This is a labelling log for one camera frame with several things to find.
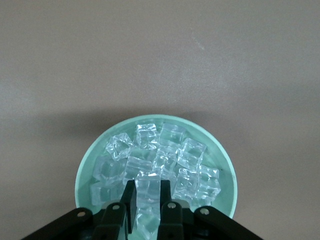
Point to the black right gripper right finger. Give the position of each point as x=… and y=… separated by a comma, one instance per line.
x=166, y=192

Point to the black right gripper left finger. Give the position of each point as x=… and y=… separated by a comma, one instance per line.
x=130, y=200

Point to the clear plastic ice cube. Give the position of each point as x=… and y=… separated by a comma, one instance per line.
x=137, y=168
x=192, y=153
x=106, y=193
x=186, y=183
x=119, y=146
x=109, y=170
x=165, y=158
x=147, y=192
x=147, y=136
x=173, y=135
x=210, y=182

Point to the mint green round bowl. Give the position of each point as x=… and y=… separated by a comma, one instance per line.
x=220, y=155

